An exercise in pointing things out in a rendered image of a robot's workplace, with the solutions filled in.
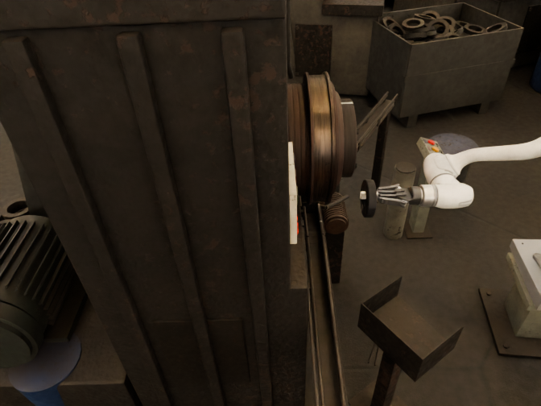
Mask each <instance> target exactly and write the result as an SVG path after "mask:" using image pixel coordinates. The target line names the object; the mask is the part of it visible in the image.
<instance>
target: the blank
mask: <svg viewBox="0 0 541 406"><path fill-rule="evenodd" d="M361 192H365V194H366V199H360V203H361V213H362V215H363V217H364V218H372V217H373V216H374V214H375V211H376V206H377V189H376V185H375V183H374V181H373V180H363V182H362V185H361Z"/></svg>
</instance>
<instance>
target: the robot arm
mask: <svg viewBox="0 0 541 406"><path fill-rule="evenodd" d="M540 156H541V137H540V138H538V139H536V140H534V141H531V142H529V143H522V144H516V145H507V146H497V147H480V148H474V149H470V150H467V151H463V152H460V153H458V154H455V155H449V154H446V155H443V154H440V153H431V154H430V155H428V156H427V157H426V158H425V160H424V162H423V171H424V175H425V177H426V180H427V182H428V184H421V185H420V186H411V187H409V188H401V187H399V184H395V185H391V186H385V187H380V188H378V191H377V200H378V201H380V203H381V204H386V205H396V206H400V207H403V208H405V206H406V204H408V203H409V204H410V205H419V206H421V207H438V208H441V209H458V208H463V207H466V206H469V205H470V204H471V203H472V201H473V188H472V187H470V186H468V185H466V184H462V183H460V182H459V181H458V180H456V178H457V177H458V176H459V175H460V171H461V169H462V168H463V167H464V166H465V165H467V164H470V163H472V162H477V161H505V160H529V159H534V158H538V157H540ZM533 258H534V259H535V260H536V261H537V263H538V265H539V267H540V268H541V254H540V253H534V254H533Z"/></svg>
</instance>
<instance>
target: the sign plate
mask: <svg viewBox="0 0 541 406"><path fill-rule="evenodd" d="M293 147H294V146H293V145H292V142H288V156H289V210H290V244H296V243H297V241H298V223H297V197H298V194H297V189H296V183H295V165H294V153H293Z"/></svg>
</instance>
